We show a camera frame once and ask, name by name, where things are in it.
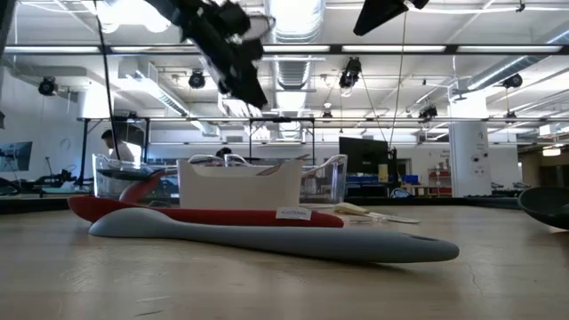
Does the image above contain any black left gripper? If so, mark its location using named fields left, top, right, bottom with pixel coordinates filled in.
left=180, top=0, right=270, bottom=108

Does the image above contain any grey silicone spoon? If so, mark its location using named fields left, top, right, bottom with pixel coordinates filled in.
left=87, top=207, right=461, bottom=264

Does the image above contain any knife with cream handle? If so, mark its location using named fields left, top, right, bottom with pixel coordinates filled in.
left=333, top=202, right=422, bottom=225

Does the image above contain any large black spoon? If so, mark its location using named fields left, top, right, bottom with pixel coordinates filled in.
left=517, top=186, right=569, bottom=231

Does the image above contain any black overhead beam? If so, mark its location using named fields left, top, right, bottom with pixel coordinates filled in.
left=0, top=43, right=569, bottom=56

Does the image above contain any white rectangular plastic bin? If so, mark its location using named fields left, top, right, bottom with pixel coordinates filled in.
left=176, top=158, right=305, bottom=211

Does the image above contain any black monitor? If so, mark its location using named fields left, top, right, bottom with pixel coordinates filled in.
left=338, top=136, right=390, bottom=175

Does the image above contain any white column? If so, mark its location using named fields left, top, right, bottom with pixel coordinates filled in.
left=447, top=91, right=493, bottom=198

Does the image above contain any silver ventilation duct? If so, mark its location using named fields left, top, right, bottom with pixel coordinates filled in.
left=264, top=0, right=328, bottom=143
left=464, top=21, right=569, bottom=92

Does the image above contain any thin hanging cable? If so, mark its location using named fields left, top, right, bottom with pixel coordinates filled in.
left=389, top=11, right=408, bottom=150

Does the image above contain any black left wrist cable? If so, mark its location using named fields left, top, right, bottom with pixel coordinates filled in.
left=93, top=15, right=122, bottom=161

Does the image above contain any black metal table frame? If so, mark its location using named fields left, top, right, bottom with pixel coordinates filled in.
left=0, top=195, right=521, bottom=215

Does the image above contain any wall screen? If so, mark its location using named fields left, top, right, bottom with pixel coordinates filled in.
left=0, top=140, right=34, bottom=173

